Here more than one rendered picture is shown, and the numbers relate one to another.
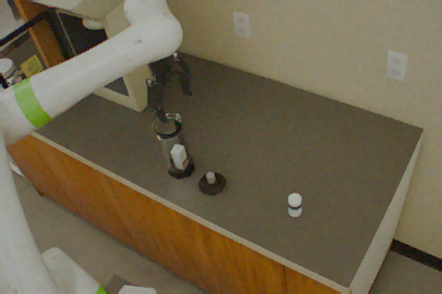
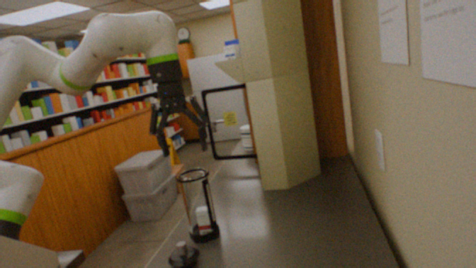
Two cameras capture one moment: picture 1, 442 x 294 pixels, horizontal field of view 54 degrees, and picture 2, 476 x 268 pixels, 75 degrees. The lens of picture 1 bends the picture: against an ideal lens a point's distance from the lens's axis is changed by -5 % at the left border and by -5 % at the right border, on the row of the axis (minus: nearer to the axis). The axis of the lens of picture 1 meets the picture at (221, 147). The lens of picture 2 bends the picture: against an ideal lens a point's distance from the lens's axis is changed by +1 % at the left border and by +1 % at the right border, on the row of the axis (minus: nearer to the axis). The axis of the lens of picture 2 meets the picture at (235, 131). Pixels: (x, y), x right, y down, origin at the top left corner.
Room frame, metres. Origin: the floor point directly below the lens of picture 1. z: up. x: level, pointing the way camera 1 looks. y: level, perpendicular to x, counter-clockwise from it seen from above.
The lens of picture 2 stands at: (0.77, -0.77, 1.47)
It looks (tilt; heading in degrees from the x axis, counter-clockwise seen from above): 12 degrees down; 62
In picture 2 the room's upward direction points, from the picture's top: 10 degrees counter-clockwise
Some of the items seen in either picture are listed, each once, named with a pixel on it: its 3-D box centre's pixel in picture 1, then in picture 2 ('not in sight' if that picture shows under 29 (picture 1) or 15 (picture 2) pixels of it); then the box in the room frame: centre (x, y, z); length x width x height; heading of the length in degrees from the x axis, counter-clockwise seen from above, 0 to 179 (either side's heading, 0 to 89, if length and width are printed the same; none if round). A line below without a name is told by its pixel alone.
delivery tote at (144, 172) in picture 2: not in sight; (146, 171); (1.39, 2.77, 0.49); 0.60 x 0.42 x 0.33; 48
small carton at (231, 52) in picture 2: not in sight; (232, 52); (1.44, 0.42, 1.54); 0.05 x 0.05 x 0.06; 31
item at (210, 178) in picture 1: (211, 181); (183, 253); (0.96, 0.05, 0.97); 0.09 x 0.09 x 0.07
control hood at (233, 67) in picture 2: (58, 4); (237, 70); (1.47, 0.45, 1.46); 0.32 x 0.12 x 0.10; 48
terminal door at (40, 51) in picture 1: (36, 70); (232, 123); (1.51, 0.65, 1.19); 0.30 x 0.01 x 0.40; 130
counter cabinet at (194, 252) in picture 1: (177, 175); not in sight; (1.45, 0.24, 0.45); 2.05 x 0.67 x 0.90; 48
